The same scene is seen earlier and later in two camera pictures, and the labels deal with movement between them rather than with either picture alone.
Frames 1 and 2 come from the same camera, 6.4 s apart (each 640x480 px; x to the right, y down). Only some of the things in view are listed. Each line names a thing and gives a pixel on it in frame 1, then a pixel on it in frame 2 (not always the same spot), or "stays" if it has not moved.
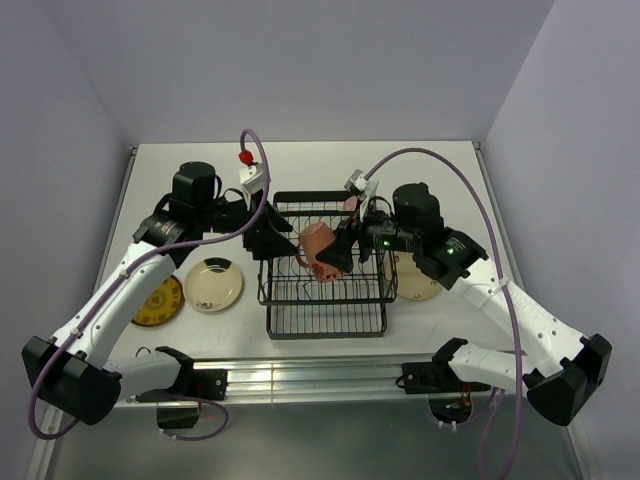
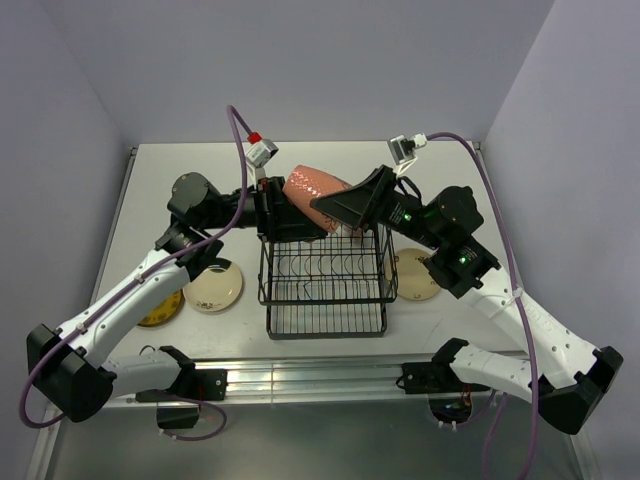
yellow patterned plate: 164,305 stays
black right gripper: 338,253 to 355,206
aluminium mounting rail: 325,381 stays
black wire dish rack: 300,305 stays
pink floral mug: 314,237 to 304,184
